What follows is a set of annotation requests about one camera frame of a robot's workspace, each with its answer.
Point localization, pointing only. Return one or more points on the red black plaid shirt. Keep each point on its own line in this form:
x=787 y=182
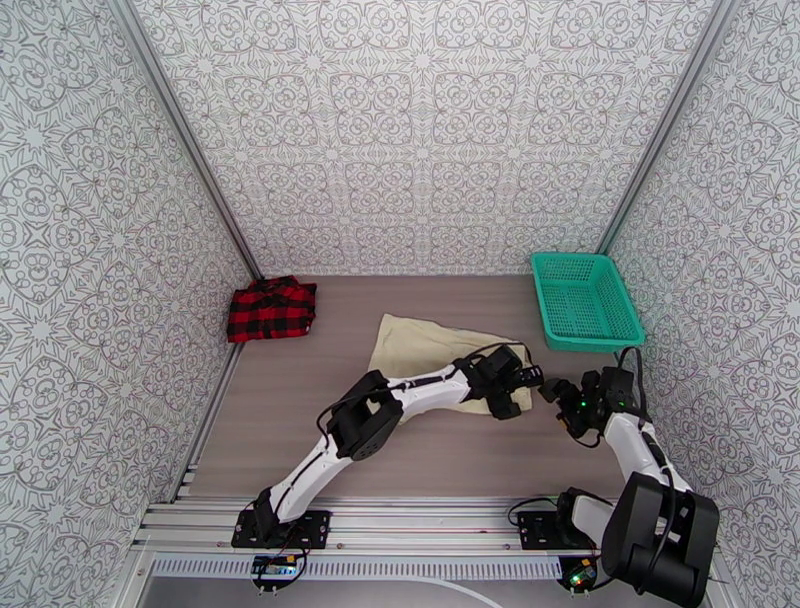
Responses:
x=272 y=309

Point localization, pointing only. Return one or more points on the aluminium corner post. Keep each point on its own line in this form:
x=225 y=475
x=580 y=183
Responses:
x=187 y=140
x=662 y=125

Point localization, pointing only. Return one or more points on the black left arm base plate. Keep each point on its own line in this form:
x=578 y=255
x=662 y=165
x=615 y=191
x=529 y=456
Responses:
x=312 y=528

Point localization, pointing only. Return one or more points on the aluminium rail frame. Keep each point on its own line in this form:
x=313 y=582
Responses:
x=425 y=519

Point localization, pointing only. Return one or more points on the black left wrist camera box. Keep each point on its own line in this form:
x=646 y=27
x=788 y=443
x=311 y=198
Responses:
x=505 y=359

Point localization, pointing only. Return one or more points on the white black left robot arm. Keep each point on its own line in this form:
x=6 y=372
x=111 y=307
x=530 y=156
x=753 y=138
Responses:
x=431 y=390

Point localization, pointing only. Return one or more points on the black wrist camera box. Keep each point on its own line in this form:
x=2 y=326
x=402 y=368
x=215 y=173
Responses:
x=505 y=359
x=620 y=387

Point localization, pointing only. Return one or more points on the beige cloth garment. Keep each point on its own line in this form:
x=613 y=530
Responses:
x=419 y=344

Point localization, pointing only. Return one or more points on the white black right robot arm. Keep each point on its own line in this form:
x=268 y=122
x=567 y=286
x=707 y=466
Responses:
x=637 y=450

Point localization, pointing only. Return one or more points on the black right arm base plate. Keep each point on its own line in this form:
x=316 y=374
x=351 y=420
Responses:
x=531 y=531

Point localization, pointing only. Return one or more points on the small circuit board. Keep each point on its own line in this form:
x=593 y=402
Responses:
x=275 y=567
x=578 y=575

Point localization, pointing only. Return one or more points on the teal plastic basket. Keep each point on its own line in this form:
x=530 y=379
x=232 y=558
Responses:
x=587 y=294

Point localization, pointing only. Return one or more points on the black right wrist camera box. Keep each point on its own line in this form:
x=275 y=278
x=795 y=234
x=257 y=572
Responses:
x=620 y=387

